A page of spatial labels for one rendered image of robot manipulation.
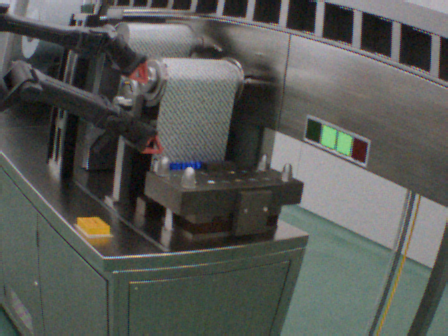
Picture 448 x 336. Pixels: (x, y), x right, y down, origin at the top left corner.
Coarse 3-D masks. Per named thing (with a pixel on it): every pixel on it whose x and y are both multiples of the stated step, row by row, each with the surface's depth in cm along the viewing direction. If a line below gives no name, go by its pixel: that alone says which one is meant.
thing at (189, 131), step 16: (160, 112) 183; (176, 112) 186; (192, 112) 189; (208, 112) 193; (224, 112) 196; (160, 128) 184; (176, 128) 188; (192, 128) 191; (208, 128) 194; (224, 128) 198; (176, 144) 189; (192, 144) 192; (208, 144) 196; (224, 144) 199; (176, 160) 191; (192, 160) 194; (208, 160) 197
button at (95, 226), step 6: (78, 222) 167; (84, 222) 165; (90, 222) 166; (96, 222) 167; (102, 222) 168; (84, 228) 164; (90, 228) 162; (96, 228) 164; (102, 228) 165; (108, 228) 166; (90, 234) 163; (96, 234) 164; (102, 234) 165; (108, 234) 167
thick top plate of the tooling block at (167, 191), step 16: (160, 176) 178; (176, 176) 182; (208, 176) 185; (224, 176) 188; (240, 176) 190; (256, 176) 193; (272, 176) 195; (144, 192) 182; (160, 192) 176; (176, 192) 171; (192, 192) 171; (208, 192) 174; (224, 192) 177; (288, 192) 191; (176, 208) 171; (192, 208) 172; (208, 208) 176; (224, 208) 179
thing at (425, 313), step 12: (264, 132) 226; (264, 144) 227; (444, 240) 164; (444, 252) 164; (444, 264) 163; (432, 276) 167; (444, 276) 164; (432, 288) 167; (444, 288) 168; (432, 300) 166; (420, 312) 170; (432, 312) 168; (420, 324) 169
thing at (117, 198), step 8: (128, 96) 188; (136, 96) 185; (128, 104) 185; (136, 104) 186; (128, 112) 188; (136, 112) 187; (120, 136) 190; (120, 144) 190; (120, 152) 190; (128, 152) 190; (120, 160) 190; (128, 160) 191; (120, 168) 190; (128, 168) 191; (120, 176) 190; (128, 176) 192; (120, 184) 191; (128, 184) 193; (120, 192) 192; (128, 192) 194; (112, 200) 190; (120, 200) 192; (128, 200) 194
